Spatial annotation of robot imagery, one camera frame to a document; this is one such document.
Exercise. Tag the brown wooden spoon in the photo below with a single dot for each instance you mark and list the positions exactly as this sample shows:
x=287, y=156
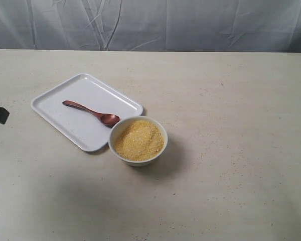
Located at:
x=107, y=119

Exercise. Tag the yellow millet grains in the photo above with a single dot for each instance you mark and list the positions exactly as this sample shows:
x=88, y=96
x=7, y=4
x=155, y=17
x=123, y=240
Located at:
x=140, y=141

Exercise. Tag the white rectangular plastic tray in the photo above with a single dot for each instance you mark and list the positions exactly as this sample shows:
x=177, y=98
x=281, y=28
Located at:
x=79, y=126

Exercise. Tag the white ceramic bowl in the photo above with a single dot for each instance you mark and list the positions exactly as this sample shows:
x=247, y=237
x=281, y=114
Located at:
x=122, y=125

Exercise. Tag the grey wrinkled backdrop curtain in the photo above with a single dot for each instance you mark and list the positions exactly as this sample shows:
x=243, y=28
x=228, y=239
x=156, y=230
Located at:
x=198, y=26

